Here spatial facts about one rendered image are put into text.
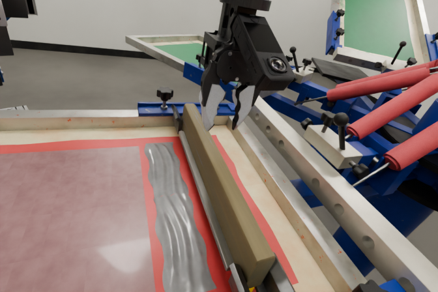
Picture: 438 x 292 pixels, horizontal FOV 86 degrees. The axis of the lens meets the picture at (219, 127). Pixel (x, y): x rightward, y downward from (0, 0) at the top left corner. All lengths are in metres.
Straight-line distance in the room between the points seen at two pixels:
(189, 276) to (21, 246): 0.25
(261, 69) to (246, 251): 0.23
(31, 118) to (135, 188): 0.31
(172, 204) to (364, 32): 1.54
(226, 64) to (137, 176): 0.31
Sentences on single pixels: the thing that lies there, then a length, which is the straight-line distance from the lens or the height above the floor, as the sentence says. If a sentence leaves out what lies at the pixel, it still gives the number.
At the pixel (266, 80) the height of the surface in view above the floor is 1.25.
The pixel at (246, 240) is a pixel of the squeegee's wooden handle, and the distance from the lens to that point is 0.34.
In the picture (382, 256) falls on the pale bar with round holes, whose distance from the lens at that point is 0.50.
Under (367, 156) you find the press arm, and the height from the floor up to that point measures 1.04.
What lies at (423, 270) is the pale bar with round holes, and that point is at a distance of 0.49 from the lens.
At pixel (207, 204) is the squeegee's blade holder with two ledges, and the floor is 1.00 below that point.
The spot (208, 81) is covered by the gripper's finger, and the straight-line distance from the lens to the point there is 0.35.
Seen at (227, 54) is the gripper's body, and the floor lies 1.25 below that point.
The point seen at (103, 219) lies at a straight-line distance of 0.47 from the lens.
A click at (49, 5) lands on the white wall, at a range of 4.26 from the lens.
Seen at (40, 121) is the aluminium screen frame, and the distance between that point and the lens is 0.69.
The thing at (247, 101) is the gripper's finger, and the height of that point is 1.18.
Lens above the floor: 1.33
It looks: 31 degrees down
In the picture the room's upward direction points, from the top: 13 degrees clockwise
